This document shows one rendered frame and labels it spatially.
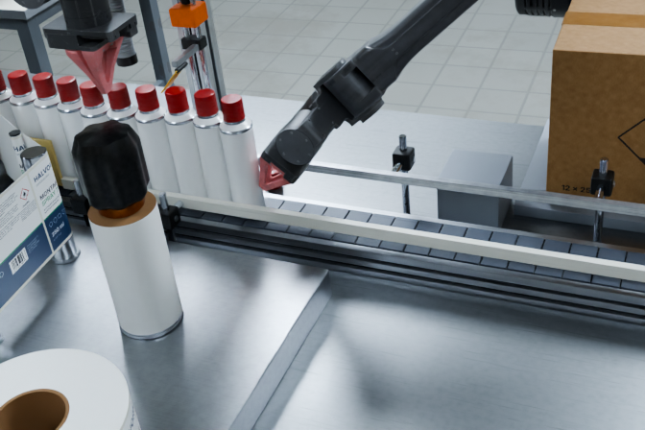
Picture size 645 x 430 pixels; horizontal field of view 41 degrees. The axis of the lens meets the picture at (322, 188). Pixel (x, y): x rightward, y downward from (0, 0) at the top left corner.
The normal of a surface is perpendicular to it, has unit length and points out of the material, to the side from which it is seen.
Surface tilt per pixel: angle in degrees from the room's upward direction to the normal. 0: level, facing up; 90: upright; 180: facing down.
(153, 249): 90
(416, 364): 0
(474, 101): 0
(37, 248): 90
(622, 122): 90
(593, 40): 0
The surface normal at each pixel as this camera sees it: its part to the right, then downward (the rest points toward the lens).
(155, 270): 0.75, 0.29
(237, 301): -0.10, -0.84
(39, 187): 0.94, 0.09
